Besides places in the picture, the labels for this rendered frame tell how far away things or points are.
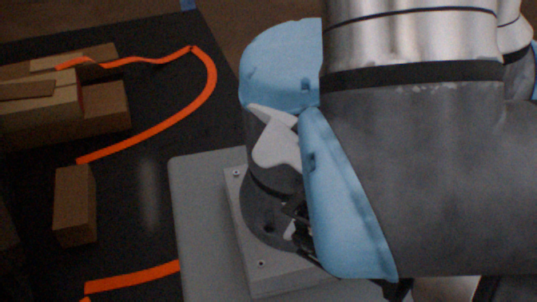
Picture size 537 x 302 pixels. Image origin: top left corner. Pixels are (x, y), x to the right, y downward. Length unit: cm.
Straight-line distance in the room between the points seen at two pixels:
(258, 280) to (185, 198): 23
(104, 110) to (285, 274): 164
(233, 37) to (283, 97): 230
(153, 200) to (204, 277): 121
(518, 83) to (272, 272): 37
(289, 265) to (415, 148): 45
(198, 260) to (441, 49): 56
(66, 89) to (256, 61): 171
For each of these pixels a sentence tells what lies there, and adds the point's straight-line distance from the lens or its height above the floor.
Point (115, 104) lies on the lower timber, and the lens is 218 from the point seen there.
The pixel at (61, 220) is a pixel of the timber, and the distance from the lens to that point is 178.
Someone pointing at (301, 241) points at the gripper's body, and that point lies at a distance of 43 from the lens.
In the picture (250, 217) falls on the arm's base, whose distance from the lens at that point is 65.
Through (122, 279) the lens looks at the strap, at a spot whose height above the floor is 2.
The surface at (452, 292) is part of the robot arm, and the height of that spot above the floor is 116.
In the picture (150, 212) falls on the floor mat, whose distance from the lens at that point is 185.
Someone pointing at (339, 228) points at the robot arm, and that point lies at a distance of 21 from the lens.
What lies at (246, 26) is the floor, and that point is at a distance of 287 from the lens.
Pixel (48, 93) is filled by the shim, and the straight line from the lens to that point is 216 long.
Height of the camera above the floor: 146
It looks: 46 degrees down
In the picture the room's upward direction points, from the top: straight up
